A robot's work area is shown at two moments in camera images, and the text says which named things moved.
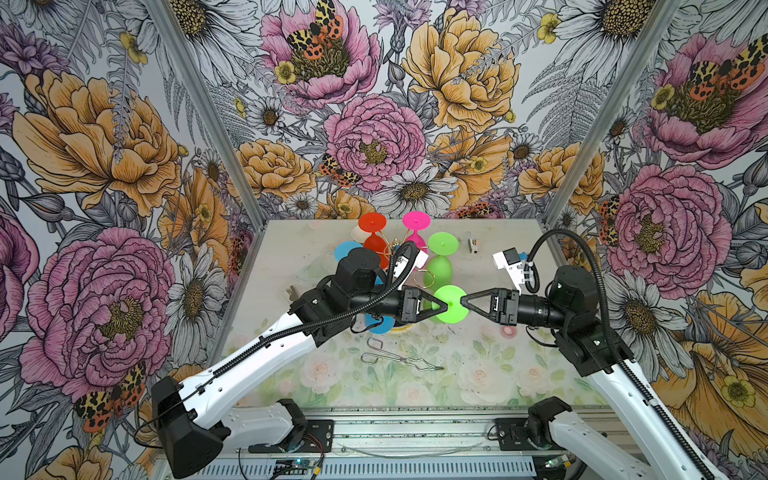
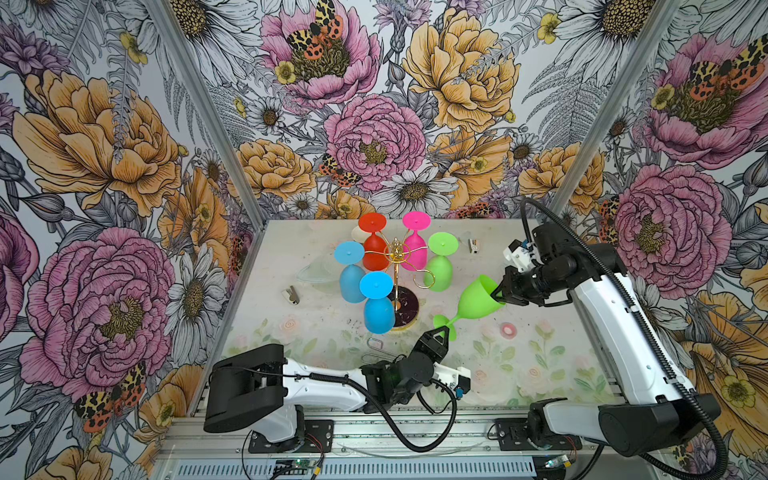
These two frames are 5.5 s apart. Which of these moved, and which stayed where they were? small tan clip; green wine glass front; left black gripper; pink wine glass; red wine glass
Moved: left black gripper; green wine glass front
Stayed: small tan clip; red wine glass; pink wine glass
